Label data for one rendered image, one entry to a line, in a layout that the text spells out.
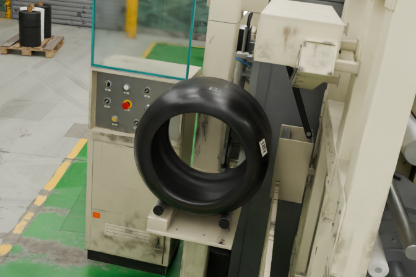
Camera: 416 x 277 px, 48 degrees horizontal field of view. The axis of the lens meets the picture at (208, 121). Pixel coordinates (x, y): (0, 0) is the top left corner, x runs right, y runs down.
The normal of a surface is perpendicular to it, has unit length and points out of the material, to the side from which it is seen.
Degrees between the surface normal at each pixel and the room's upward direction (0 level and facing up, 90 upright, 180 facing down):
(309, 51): 72
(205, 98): 42
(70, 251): 0
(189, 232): 0
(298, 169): 90
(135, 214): 89
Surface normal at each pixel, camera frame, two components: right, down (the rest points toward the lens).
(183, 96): -0.29, -0.48
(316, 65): -0.14, 0.01
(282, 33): -0.18, 0.32
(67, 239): 0.11, -0.93
